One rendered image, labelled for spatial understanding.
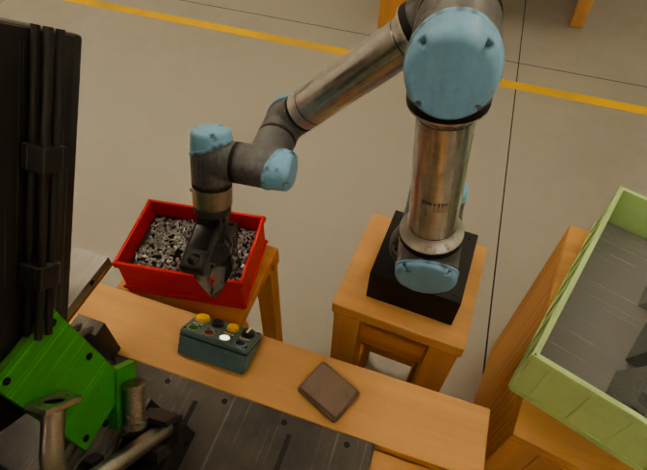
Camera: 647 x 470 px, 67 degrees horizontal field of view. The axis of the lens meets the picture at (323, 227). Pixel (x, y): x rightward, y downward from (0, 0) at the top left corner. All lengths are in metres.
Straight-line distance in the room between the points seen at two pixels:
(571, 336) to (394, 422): 0.49
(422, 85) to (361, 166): 2.15
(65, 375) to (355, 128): 2.47
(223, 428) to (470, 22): 0.80
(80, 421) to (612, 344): 1.09
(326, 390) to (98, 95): 2.83
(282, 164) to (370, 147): 2.07
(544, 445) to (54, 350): 0.95
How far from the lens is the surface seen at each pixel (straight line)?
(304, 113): 0.90
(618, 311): 1.38
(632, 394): 1.20
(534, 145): 3.19
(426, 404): 1.04
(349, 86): 0.84
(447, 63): 0.62
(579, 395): 1.13
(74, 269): 0.98
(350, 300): 1.18
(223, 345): 1.02
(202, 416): 1.03
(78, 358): 0.80
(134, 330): 1.14
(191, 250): 0.93
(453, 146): 0.72
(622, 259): 1.50
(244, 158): 0.86
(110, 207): 2.71
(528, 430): 1.21
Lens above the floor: 1.85
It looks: 50 degrees down
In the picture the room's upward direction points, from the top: 2 degrees clockwise
